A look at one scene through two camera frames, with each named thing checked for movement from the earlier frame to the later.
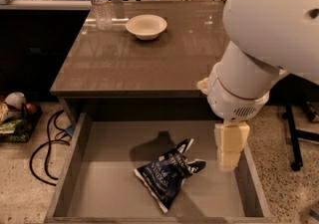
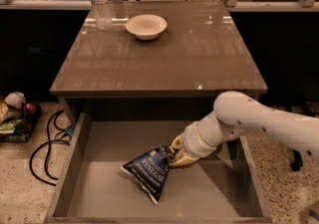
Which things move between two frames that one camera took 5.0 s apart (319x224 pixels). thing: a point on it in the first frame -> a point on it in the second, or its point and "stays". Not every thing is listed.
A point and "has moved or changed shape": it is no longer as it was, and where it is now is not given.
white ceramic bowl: x=147 y=26 stays
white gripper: x=227 y=102 -> x=191 y=141
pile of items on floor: x=17 y=117 stays
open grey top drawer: x=97 y=182 stays
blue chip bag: x=163 y=177 has moved or changed shape
